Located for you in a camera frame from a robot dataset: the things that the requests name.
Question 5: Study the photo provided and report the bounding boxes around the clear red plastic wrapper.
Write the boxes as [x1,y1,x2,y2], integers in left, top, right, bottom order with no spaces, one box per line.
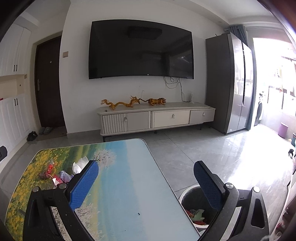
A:
[39,164,56,180]

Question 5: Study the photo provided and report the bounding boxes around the white trash bin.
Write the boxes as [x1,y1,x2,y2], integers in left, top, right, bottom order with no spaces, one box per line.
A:
[179,184,218,232]

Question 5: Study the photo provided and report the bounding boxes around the pink torn paper box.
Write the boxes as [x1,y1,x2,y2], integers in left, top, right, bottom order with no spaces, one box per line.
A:
[52,176,65,189]

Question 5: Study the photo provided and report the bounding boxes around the purple crumpled plastic bag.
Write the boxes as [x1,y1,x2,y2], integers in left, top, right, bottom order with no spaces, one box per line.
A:
[59,171,73,183]

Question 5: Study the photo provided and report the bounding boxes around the green plastic bag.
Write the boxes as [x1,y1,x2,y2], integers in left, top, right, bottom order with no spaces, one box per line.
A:
[189,209,205,222]

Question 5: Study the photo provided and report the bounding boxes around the white crumpled tissue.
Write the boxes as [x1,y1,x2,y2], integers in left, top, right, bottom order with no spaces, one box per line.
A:
[72,156,89,175]

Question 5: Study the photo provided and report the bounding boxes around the black shoes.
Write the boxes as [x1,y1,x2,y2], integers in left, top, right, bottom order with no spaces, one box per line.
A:
[27,131,38,142]

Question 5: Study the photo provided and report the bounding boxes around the grey slippers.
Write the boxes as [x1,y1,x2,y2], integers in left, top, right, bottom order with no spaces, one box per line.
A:
[39,127,53,135]

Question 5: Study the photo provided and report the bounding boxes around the purple small bin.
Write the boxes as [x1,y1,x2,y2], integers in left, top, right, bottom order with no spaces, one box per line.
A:
[278,123,288,138]

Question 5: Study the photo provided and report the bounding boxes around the white washing machine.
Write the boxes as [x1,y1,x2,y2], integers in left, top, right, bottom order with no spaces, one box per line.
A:
[254,91,266,126]

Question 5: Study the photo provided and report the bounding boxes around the white TV cabinet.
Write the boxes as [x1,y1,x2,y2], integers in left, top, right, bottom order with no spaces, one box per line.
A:
[97,102,215,137]

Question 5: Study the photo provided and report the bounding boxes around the golden dragon figurine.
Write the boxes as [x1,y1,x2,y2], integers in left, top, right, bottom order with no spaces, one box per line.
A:
[101,96,140,110]

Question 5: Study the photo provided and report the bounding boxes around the golden tiger figurine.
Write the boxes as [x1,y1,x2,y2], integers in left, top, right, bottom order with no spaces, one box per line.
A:
[144,97,166,106]

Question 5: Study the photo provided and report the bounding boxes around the grey refrigerator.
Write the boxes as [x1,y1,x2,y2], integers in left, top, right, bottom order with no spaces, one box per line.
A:
[205,33,249,134]

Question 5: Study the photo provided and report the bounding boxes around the dark brown door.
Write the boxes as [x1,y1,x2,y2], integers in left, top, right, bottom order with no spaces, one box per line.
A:
[34,36,65,128]

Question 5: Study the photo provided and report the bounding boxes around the white wall cupboard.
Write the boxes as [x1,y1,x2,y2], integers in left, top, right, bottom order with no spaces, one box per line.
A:
[1,24,32,153]

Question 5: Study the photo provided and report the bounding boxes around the television cables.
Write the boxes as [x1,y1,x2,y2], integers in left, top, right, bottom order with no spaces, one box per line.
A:
[162,76,189,103]

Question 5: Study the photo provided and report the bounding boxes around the wall switch panel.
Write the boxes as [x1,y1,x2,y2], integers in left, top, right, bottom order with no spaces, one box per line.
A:
[63,51,69,58]

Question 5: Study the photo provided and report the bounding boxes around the black wall television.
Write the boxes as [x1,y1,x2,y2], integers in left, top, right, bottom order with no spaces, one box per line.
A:
[88,19,194,79]

